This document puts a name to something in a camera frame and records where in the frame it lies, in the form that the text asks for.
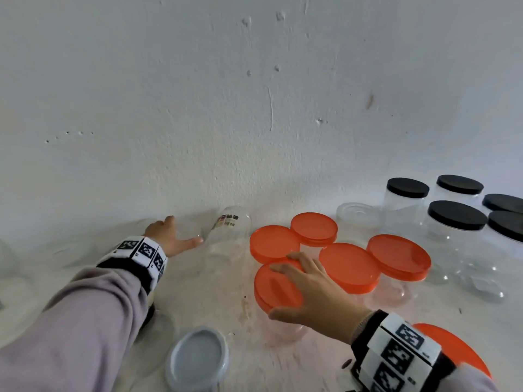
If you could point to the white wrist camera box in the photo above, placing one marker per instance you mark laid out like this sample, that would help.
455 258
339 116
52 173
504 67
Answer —
346 364

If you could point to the short transparent jar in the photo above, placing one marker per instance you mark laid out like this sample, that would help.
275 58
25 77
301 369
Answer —
314 251

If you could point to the tall transparent labelled jar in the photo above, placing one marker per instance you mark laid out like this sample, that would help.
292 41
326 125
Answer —
453 197
486 277
402 216

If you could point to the small black lid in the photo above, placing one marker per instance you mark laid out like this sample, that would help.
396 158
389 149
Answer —
407 187
459 184
506 225
503 202

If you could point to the person's right forearm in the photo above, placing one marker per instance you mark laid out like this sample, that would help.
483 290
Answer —
470 381

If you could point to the wide transparent jar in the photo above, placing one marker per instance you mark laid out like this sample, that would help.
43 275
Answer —
282 330
392 293

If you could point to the person's left forearm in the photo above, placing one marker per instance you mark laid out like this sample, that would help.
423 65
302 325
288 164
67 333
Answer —
61 334

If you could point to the person's left hand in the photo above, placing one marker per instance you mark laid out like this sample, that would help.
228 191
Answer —
169 240

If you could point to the person's right hand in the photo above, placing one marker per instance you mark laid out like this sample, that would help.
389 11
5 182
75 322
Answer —
323 302

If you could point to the large orange lid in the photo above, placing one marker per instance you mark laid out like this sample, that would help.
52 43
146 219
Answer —
399 257
273 289
457 347

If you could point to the group of transparent plastic jars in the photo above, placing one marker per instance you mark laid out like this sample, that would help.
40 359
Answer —
229 236

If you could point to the light blue lid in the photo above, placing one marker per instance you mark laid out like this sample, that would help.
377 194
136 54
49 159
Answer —
198 359

